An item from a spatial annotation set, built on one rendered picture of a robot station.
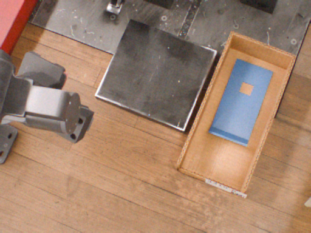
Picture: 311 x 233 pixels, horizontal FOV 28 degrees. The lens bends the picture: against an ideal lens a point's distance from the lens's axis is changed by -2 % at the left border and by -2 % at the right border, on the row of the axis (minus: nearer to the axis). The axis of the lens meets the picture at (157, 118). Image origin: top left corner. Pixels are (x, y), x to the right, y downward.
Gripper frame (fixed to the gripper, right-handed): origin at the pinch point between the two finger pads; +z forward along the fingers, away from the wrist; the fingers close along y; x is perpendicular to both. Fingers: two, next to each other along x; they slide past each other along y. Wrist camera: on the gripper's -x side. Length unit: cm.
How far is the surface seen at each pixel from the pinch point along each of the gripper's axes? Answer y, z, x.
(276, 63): 15.6, 19.4, -30.3
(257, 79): 11.7, 18.0, -28.6
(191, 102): 3.8, 12.4, -20.3
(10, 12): 2.9, 14.7, 18.2
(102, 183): -14.2, 4.5, -13.3
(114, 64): 3.5, 12.6, -4.9
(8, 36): 0.5, 8.0, 13.9
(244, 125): 4.1, 13.5, -30.3
